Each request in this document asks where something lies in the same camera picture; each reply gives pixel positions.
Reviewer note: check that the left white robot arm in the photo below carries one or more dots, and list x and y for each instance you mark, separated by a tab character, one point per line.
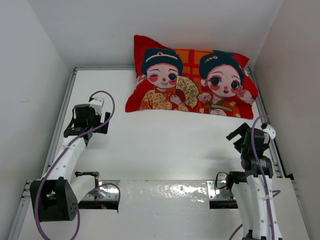
56	196

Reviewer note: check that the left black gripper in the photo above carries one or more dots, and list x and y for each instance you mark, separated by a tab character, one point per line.
97	117

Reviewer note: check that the red patterned pillowcase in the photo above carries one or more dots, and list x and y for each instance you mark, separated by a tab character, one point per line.
200	81

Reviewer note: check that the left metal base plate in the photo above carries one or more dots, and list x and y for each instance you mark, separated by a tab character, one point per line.
106	190

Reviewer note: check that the metal base plate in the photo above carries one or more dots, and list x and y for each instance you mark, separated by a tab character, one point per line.
217	191
106	190

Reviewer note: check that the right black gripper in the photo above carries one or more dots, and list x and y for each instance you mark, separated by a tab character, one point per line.
240	130

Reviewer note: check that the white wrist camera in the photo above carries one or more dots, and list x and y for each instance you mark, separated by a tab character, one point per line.
268	129
97	104

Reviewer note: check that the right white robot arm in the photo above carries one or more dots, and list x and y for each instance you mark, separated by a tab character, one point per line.
252	187

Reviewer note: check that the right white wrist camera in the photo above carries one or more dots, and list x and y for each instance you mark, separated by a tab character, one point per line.
268	129

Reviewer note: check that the white front cover board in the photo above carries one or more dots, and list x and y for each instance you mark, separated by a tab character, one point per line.
152	210

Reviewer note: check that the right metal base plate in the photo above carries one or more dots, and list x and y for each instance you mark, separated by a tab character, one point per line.
217	191

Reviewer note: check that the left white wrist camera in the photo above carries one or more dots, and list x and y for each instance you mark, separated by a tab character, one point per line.
97	104

